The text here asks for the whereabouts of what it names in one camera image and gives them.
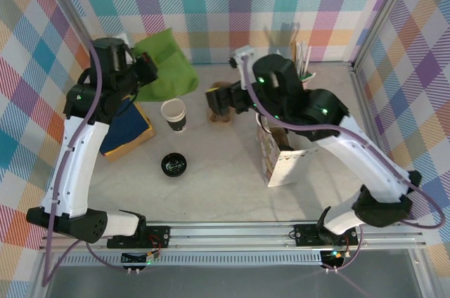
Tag small controller board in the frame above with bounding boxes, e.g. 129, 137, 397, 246
320, 249, 347, 268
121, 250, 161, 266

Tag grey slotted cable duct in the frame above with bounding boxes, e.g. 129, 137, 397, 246
55, 254, 326, 266

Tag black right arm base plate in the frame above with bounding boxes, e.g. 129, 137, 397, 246
293, 222, 359, 247

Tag paper coffee cup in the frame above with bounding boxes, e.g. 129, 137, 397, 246
160, 98, 188, 134

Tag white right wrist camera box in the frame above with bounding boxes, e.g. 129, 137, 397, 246
229, 46, 255, 67

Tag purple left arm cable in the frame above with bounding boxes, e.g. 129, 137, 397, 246
41, 39, 127, 287

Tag aluminium side rail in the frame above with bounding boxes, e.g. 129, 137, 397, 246
351, 64, 401, 221

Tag tan napkin box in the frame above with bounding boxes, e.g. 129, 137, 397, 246
105, 124, 157, 164

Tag cartoon animal print paper bag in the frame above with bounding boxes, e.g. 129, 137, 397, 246
255, 113, 320, 188

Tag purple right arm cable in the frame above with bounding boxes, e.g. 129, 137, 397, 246
240, 57, 446, 273

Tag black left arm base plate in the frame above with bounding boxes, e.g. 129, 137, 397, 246
106, 225, 172, 250

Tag green paper napkin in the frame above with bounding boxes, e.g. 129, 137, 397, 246
132, 27, 200, 102

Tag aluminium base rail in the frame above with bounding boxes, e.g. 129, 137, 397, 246
37, 219, 428, 254

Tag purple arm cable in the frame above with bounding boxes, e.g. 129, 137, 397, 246
41, 39, 127, 287
240, 57, 446, 273

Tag stack of coloured napkins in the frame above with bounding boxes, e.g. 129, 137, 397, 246
99, 101, 155, 158

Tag blue paper napkin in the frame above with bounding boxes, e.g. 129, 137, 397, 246
99, 101, 153, 155

